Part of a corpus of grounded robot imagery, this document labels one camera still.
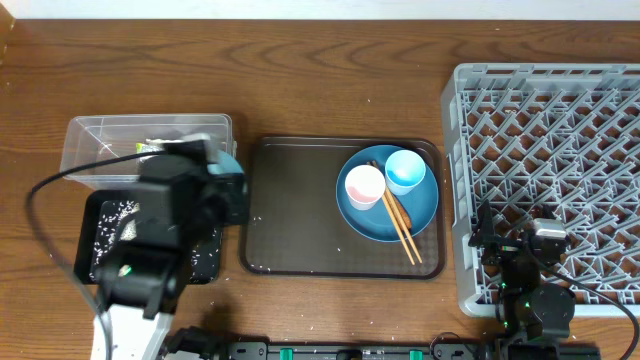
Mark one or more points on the brown sausage piece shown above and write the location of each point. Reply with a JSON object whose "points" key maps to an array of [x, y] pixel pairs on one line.
{"points": [[402, 211]]}

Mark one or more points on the black waste tray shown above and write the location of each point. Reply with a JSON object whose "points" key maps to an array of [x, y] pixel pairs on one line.
{"points": [[92, 207]]}

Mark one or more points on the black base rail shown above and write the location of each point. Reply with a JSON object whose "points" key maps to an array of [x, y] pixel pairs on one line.
{"points": [[197, 344]]}

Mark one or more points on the right wooden chopstick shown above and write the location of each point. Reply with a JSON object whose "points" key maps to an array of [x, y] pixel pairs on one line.
{"points": [[406, 232]]}

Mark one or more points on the wooden chopstick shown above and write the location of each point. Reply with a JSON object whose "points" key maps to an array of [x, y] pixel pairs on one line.
{"points": [[406, 232], [397, 227]]}

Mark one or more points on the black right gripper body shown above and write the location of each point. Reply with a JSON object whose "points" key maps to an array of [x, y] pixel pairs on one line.
{"points": [[519, 274]]}

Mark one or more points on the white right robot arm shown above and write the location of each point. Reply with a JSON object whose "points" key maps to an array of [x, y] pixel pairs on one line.
{"points": [[532, 309]]}

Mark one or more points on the light blue rice bowl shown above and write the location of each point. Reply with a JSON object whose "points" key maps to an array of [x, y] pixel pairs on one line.
{"points": [[224, 164]]}

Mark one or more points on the pink cup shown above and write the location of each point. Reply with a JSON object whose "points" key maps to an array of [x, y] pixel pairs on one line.
{"points": [[364, 186]]}

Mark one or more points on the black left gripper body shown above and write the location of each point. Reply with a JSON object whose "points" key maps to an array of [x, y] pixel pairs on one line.
{"points": [[222, 204]]}

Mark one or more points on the light blue cup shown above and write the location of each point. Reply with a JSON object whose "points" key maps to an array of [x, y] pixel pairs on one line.
{"points": [[404, 170]]}

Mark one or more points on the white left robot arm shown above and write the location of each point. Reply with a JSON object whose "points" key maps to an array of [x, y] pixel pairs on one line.
{"points": [[138, 288]]}

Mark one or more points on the dark blue plate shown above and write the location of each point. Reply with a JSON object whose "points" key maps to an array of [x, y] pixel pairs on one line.
{"points": [[421, 202]]}

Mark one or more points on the grey dishwasher rack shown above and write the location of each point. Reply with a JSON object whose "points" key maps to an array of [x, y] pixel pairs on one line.
{"points": [[565, 135]]}

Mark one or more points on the pile of white rice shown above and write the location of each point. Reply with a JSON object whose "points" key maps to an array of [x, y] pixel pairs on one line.
{"points": [[205, 257]]}

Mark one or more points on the left wooden chopstick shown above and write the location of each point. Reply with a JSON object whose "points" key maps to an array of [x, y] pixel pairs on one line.
{"points": [[397, 227]]}

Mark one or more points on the clear plastic waste bin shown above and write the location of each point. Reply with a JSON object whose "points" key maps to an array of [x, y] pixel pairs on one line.
{"points": [[91, 139]]}

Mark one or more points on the brown serving tray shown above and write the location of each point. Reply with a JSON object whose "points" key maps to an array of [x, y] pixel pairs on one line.
{"points": [[295, 225]]}

